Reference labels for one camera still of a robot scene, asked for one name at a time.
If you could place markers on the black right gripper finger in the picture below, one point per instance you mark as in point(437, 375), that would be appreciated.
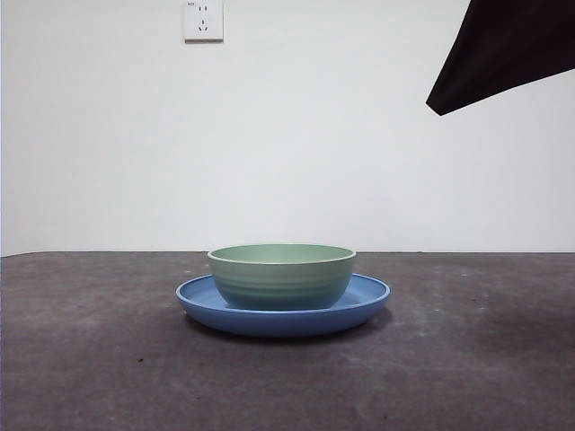
point(494, 90)
point(516, 36)

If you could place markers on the green ribbed bowl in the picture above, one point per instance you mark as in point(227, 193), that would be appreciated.
point(283, 283)

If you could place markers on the blue plate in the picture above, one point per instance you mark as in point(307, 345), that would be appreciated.
point(283, 323)

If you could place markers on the white wall socket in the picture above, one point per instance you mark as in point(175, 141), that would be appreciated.
point(204, 27)

